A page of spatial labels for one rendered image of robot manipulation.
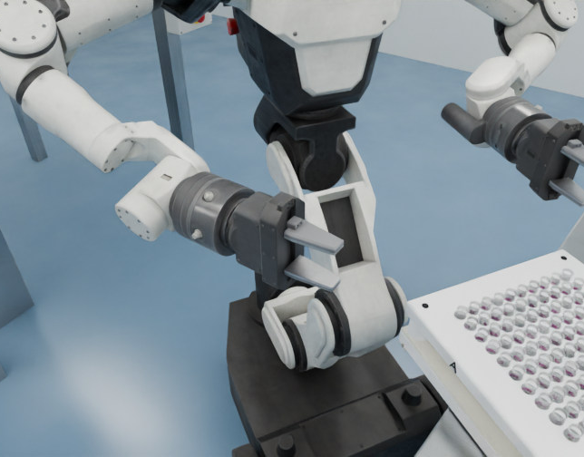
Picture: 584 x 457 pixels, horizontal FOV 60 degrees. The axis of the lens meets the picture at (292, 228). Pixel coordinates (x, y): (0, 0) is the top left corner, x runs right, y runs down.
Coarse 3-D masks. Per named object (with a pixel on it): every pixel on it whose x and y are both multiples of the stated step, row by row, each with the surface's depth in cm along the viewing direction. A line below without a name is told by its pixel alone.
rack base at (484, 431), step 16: (400, 336) 62; (416, 352) 59; (432, 352) 58; (432, 368) 57; (448, 368) 56; (448, 384) 55; (448, 400) 55; (464, 400) 53; (464, 416) 53; (480, 416) 52; (480, 432) 51; (496, 432) 50; (496, 448) 49; (512, 448) 49
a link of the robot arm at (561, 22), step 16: (464, 0) 97; (480, 0) 94; (496, 0) 93; (512, 0) 93; (528, 0) 93; (544, 0) 92; (560, 0) 92; (496, 16) 97; (512, 16) 96; (544, 16) 92; (560, 16) 91; (576, 16) 93; (496, 32) 102
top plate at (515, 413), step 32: (544, 256) 65; (448, 288) 60; (480, 288) 60; (416, 320) 57; (448, 320) 56; (576, 320) 56; (448, 352) 53; (480, 352) 53; (544, 352) 53; (480, 384) 49; (512, 384) 49; (512, 416) 47; (544, 416) 47; (544, 448) 44; (576, 448) 44
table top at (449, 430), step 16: (576, 224) 82; (576, 240) 79; (576, 256) 76; (448, 416) 55; (432, 432) 53; (448, 432) 53; (464, 432) 53; (432, 448) 52; (448, 448) 52; (464, 448) 52; (480, 448) 52
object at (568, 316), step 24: (552, 288) 59; (480, 312) 56; (504, 312) 57; (528, 312) 56; (552, 312) 57; (576, 312) 56; (504, 336) 54; (528, 336) 54; (552, 336) 53; (528, 360) 51; (552, 360) 51; (576, 360) 51; (576, 384) 49; (576, 408) 47
